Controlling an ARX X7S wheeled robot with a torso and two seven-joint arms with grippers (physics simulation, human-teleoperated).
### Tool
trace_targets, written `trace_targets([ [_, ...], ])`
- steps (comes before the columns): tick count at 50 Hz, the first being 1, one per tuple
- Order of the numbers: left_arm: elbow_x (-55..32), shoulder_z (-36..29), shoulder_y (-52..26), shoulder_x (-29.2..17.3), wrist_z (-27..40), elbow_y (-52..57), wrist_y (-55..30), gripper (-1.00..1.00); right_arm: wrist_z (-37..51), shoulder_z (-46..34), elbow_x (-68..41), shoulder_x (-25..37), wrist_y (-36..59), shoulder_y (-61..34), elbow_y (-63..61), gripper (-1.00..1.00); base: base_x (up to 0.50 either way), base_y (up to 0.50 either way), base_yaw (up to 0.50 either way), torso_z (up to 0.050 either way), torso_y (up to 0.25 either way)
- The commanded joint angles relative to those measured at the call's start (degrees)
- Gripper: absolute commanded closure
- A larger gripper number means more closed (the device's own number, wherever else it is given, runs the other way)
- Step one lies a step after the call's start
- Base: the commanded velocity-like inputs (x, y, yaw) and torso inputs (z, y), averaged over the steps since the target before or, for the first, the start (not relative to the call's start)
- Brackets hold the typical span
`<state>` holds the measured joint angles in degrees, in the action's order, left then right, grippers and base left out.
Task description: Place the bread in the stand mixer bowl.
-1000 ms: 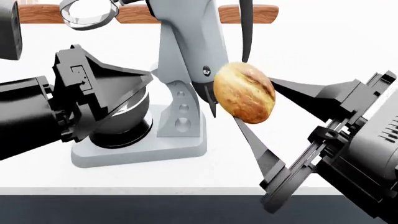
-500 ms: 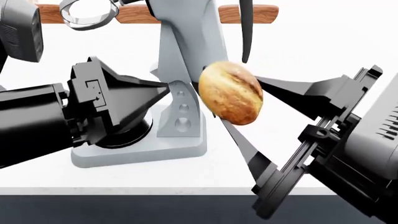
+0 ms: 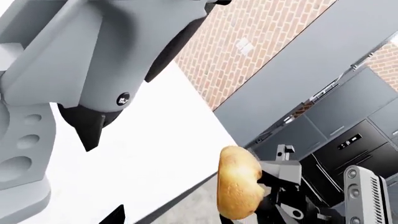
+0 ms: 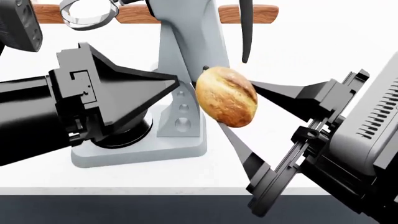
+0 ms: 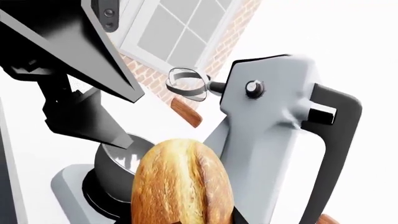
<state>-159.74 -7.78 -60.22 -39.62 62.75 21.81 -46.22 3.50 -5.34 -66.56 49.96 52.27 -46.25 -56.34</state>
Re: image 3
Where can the golden brown bread roll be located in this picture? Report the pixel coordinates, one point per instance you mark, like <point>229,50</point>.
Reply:
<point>239,182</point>

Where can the white wall outlet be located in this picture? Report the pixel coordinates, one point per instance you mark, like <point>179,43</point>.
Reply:
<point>244,46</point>

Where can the silver cooktop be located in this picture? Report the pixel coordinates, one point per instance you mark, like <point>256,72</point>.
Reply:
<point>325,90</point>

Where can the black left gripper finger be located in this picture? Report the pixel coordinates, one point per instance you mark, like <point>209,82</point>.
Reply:
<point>118,215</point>
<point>224,219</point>

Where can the black grey left gripper finger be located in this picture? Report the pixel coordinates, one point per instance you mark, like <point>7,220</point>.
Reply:
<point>293,212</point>
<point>284,152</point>

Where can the grey gripper camera box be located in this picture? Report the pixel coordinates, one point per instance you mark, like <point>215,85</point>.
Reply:
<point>365,196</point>

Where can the dark grey base cabinets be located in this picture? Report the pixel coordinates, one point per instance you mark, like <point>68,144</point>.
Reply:
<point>348,102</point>

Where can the grey robot torso shell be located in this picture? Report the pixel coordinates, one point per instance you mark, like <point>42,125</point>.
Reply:
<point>93,51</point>

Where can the dark grey wall cabinets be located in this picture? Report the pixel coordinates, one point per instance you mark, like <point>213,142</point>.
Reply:
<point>298,60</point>

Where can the grey perforated robot column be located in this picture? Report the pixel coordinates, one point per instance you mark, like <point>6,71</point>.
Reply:
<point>23,149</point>

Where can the black built-in oven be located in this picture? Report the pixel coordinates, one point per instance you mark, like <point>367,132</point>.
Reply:
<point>351,149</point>

